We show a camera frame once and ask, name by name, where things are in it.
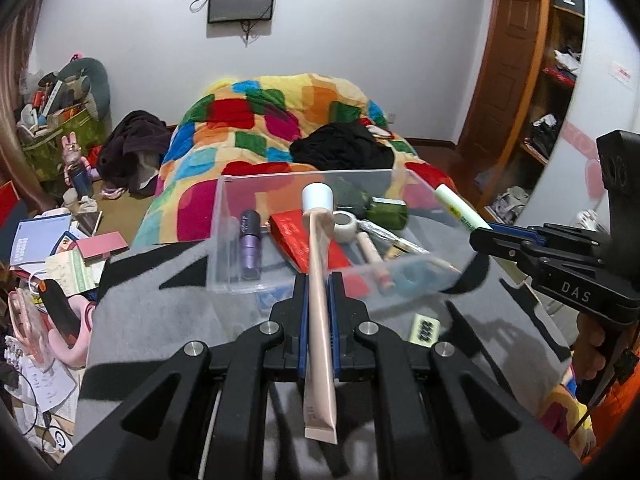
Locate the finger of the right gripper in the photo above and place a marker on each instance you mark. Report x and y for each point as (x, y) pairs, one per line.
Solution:
(528, 234)

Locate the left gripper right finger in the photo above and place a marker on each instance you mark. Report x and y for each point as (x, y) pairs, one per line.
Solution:
(370, 352)

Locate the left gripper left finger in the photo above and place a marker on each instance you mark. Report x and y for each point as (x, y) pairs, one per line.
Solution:
(242, 372)

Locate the beige foundation tube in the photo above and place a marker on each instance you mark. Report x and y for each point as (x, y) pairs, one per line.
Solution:
(319, 397)

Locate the pale green tube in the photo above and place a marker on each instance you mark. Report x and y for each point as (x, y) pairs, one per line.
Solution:
(460, 209)

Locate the clear plastic storage box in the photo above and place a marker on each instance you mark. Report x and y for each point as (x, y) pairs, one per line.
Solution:
(278, 200)

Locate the pink beige lip tube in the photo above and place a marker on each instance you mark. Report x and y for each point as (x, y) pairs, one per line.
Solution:
(375, 261)

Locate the white marker pen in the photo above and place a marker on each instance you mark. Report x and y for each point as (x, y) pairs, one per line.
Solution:
(396, 240)

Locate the blue tape roll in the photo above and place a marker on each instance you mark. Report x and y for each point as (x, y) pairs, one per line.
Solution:
(413, 281)

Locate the right hand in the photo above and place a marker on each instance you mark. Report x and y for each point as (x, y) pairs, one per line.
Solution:
(587, 361)

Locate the green glass dropper bottle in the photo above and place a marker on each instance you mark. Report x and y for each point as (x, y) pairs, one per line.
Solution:
(389, 213)

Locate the purple lipstick tube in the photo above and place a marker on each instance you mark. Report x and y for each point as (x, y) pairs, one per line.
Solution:
(250, 245)

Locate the white tape roll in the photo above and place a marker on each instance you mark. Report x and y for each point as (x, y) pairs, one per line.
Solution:
(345, 226)

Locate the wooden wardrobe shelf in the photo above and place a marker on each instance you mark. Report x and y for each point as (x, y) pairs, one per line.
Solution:
(522, 97)

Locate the black clothing pile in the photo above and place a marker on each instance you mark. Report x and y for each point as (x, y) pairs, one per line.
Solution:
(342, 146)

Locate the colorful patchwork blanket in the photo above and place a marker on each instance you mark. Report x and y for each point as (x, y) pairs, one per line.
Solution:
(239, 128)

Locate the dark purple clothing pile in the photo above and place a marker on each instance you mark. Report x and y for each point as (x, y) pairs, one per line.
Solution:
(131, 155)

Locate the blue notebook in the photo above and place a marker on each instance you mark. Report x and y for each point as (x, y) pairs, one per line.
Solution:
(35, 238)

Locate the pink rabbit figurine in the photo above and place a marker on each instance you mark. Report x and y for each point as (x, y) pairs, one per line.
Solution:
(77, 170)

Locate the green storage bag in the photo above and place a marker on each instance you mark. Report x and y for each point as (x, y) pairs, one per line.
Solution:
(42, 146)

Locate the red box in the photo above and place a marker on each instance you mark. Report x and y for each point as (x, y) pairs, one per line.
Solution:
(9, 198)

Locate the grey neck pillow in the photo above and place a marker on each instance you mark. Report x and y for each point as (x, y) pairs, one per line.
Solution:
(87, 79)

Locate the wall mounted monitor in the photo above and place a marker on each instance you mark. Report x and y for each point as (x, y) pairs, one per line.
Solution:
(224, 11)

